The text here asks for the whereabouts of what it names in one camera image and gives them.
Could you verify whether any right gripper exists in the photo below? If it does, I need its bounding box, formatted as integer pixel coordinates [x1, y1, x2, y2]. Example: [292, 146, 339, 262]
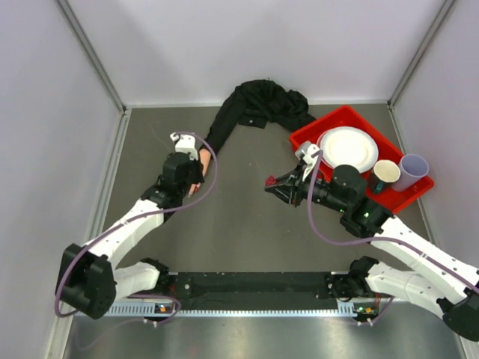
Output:
[266, 161, 349, 213]

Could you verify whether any red nail polish bottle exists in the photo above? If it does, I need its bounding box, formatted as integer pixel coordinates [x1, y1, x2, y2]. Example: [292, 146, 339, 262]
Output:
[265, 176, 278, 188]

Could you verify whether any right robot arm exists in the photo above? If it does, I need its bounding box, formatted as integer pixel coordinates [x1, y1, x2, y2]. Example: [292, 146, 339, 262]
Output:
[264, 163, 478, 342]

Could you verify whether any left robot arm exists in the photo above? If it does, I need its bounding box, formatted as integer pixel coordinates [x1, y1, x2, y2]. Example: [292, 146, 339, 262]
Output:
[54, 150, 204, 319]

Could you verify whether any pink plate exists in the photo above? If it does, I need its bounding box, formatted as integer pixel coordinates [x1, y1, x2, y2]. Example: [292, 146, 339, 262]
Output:
[316, 132, 326, 161]

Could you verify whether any white paper plate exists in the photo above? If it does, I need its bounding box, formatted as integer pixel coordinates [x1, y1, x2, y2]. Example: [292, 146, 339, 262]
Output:
[317, 126, 379, 174]

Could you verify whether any mannequin hand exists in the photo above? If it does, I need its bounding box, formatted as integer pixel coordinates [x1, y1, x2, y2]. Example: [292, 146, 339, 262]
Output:
[188, 148, 212, 197]

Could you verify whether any black shirt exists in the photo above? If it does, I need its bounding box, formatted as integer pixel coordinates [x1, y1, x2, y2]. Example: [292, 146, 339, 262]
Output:
[206, 79, 315, 153]

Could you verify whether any red plastic tray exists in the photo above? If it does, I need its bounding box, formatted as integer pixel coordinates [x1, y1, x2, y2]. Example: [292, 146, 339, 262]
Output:
[288, 105, 436, 214]

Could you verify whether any dark green mug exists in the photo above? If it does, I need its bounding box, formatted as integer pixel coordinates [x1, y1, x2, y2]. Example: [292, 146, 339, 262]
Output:
[367, 159, 401, 194]

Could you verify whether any lavender plastic cup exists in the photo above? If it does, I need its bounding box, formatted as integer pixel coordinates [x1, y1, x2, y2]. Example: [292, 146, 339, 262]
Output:
[392, 153, 430, 191]

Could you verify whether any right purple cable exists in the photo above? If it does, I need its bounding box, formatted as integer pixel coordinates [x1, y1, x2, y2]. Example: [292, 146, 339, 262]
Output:
[307, 151, 479, 296]

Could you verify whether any purple cable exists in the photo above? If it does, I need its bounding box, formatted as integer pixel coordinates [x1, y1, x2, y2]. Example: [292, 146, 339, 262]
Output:
[54, 130, 219, 319]
[307, 151, 479, 296]

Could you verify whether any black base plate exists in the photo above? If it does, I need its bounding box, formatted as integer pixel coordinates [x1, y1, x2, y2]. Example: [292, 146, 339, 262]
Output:
[162, 271, 354, 311]

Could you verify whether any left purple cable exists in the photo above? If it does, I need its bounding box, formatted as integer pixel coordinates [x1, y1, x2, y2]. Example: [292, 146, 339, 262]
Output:
[54, 130, 219, 319]

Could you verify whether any left aluminium frame post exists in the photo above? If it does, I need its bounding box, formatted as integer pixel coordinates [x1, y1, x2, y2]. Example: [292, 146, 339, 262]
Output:
[55, 0, 131, 240]

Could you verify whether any aluminium frame post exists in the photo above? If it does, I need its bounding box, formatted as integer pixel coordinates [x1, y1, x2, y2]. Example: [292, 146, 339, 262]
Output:
[387, 0, 457, 110]
[55, 0, 131, 240]

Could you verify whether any right aluminium frame post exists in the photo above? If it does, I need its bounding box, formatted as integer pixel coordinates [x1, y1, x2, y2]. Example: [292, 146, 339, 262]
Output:
[387, 0, 457, 110]

